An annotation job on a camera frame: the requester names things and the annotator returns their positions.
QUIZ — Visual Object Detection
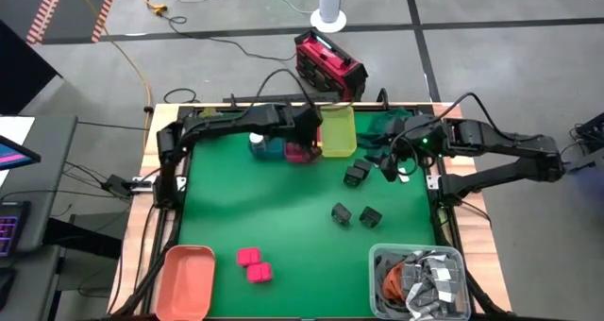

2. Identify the black looped floor cable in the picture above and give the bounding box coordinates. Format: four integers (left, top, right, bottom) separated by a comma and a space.
163, 87, 199, 105

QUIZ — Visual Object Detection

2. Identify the magenta plastic bin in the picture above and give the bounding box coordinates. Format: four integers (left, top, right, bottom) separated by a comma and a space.
284, 141, 323, 165

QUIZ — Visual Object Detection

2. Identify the thin yellow floor cable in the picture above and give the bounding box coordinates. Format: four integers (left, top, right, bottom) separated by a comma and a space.
70, 0, 155, 131

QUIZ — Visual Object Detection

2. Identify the yellow plastic bin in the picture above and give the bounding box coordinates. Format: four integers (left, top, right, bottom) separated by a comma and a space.
319, 105, 359, 159

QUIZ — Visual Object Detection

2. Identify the orange cloth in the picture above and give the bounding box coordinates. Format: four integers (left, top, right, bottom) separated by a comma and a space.
381, 262, 408, 303

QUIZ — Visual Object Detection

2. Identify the green table mat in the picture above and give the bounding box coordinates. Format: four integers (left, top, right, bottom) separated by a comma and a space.
177, 110, 438, 318

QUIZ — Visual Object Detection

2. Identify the white sheet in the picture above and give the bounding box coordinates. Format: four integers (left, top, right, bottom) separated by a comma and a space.
0, 116, 37, 145

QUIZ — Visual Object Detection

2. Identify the white lid spice jar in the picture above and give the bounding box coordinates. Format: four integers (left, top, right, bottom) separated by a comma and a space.
248, 132, 266, 158

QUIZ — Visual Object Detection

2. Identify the grey patterned cloth pile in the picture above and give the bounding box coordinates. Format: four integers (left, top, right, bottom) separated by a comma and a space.
400, 249, 461, 321

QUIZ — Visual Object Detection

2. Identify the pink spice box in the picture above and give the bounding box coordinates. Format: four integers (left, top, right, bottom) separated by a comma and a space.
236, 246, 262, 268
246, 262, 274, 284

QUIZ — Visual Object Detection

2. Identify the grey desk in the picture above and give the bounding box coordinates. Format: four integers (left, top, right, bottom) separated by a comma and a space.
0, 114, 79, 321

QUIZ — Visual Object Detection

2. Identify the long black bar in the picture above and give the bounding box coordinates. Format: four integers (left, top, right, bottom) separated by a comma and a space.
223, 92, 341, 106

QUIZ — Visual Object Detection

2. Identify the blue plastic bin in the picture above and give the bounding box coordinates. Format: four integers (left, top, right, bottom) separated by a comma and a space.
248, 131, 288, 161

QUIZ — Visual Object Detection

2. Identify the dark green cloth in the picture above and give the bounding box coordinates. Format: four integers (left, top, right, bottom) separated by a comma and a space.
356, 107, 414, 164

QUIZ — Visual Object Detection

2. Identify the black metal table frame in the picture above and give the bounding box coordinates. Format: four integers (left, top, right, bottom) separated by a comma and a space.
110, 101, 511, 321

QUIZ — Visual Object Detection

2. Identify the clear plastic storage container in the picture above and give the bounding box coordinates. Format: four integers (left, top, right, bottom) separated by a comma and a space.
367, 243, 472, 321

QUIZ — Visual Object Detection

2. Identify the red black power station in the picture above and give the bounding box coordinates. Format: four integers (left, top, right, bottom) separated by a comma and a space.
294, 27, 370, 103

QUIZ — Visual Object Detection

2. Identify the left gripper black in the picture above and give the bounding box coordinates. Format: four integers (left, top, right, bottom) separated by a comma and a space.
281, 105, 325, 161

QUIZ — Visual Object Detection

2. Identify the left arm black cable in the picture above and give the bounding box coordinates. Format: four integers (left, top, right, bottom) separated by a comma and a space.
254, 67, 316, 109

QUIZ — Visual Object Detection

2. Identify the white fan base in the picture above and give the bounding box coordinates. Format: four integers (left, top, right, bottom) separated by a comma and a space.
310, 0, 348, 34

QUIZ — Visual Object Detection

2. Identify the lit computer screen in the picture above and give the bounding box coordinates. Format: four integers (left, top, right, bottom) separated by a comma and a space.
0, 134, 42, 172

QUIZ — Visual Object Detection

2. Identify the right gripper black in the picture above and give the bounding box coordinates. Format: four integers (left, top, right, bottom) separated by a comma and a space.
380, 114, 447, 183

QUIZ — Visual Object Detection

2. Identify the black equipment with cables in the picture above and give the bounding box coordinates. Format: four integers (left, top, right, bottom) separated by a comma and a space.
561, 112, 604, 176

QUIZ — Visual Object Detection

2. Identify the salmon orange plastic bin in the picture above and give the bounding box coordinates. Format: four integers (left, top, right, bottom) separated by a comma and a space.
155, 244, 217, 321

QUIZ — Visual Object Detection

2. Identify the small greenish translucent object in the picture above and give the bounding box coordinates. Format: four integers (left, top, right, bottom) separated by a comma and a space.
197, 106, 223, 121

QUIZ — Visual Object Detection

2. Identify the black panel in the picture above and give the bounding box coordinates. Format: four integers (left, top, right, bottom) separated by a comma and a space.
0, 18, 63, 116

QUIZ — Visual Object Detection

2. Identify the keyboard with pink backlight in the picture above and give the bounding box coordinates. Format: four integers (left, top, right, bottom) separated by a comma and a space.
0, 200, 32, 259

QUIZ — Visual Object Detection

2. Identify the black power adapter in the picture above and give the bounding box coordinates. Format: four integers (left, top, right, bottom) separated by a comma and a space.
104, 173, 134, 197

